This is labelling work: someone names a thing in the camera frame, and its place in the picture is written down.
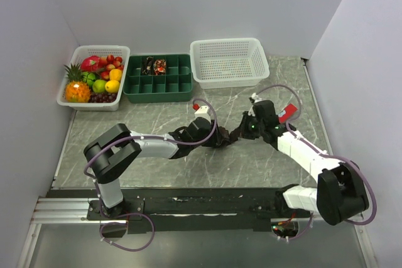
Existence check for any dark rolled tie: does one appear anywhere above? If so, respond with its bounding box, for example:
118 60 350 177
141 56 154 75

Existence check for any pink dragon fruit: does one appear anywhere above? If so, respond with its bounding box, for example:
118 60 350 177
80 56 101 72

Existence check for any yellow lemon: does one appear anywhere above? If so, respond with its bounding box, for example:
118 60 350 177
105 80 121 94

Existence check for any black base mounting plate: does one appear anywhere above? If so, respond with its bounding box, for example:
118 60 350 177
86 187 315 235

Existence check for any brown floral necktie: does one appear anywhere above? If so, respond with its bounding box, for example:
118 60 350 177
217 126 241 147

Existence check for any red rectangular box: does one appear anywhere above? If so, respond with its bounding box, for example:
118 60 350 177
278 104 298 124

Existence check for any green compartment organizer tray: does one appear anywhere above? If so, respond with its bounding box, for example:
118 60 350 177
123 54 193 104

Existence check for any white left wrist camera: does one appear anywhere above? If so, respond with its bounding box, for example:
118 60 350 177
193 104 210 121

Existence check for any green apple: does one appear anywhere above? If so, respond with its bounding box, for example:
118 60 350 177
92 80 107 94

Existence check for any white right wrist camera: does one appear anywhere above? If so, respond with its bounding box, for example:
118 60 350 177
248 93 262 116

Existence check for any red patterned rolled tie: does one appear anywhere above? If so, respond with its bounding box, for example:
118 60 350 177
153 59 166 75

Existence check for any dark green fruit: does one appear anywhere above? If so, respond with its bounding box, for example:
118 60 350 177
82 72 97 88

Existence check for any white perforated empty basket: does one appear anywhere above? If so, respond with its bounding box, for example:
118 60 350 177
190 38 270 90

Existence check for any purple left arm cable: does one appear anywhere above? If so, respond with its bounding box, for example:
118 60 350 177
83 98 218 252

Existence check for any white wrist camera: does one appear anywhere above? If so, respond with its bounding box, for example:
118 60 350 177
248 93 262 116
193 104 210 121

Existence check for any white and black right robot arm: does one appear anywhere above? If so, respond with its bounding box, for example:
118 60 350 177
239 95 369 225

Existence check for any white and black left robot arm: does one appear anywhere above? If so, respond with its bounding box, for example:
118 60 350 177
84 117 231 219

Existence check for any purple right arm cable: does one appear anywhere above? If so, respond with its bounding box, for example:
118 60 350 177
254 84 378 244

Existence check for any orange fruit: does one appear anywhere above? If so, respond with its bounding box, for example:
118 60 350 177
109 68 122 82

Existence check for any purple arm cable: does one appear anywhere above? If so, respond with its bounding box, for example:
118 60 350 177
254 84 378 244
83 98 218 252

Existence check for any orange pineapple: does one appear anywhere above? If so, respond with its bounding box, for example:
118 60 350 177
65 63 91 103

